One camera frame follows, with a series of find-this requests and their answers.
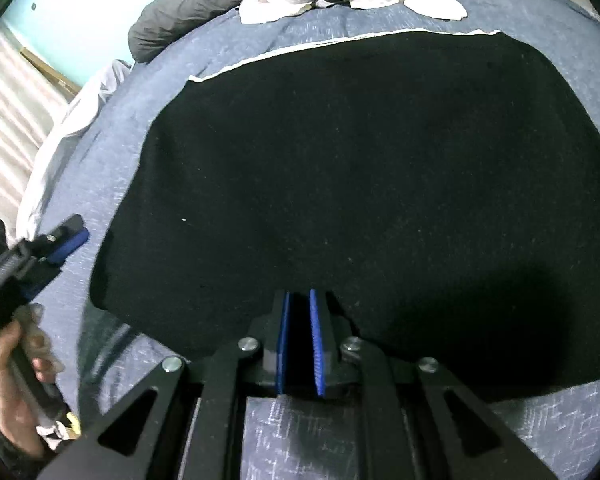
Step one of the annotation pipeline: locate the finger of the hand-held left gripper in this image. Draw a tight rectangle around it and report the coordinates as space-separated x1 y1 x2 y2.
22 264 63 307
45 214 90 267

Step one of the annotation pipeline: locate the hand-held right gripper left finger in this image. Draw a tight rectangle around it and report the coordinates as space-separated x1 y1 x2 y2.
37 287 293 480

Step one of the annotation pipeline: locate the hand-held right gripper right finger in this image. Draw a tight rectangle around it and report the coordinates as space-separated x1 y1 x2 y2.
307 287 561 480

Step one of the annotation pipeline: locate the black sweater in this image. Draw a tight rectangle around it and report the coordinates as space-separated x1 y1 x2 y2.
89 27 600 403

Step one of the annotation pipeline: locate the person's left forearm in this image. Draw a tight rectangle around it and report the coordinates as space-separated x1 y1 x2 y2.
0 422 48 473

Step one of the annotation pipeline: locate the person's left hand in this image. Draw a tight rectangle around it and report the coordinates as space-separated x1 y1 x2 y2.
0 304 67 458

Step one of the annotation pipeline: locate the white bed sheet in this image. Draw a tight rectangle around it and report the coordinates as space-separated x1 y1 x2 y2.
17 57 133 241

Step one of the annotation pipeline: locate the blue patterned bedspread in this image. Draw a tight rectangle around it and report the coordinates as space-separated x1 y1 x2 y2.
30 0 600 480

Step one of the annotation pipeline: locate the wooden baseboard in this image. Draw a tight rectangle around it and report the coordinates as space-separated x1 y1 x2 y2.
19 46 83 97

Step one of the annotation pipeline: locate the dark grey pillow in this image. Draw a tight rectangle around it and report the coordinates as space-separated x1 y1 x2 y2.
127 0 571 63

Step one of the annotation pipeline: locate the white garment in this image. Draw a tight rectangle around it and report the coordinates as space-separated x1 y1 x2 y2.
239 0 468 25

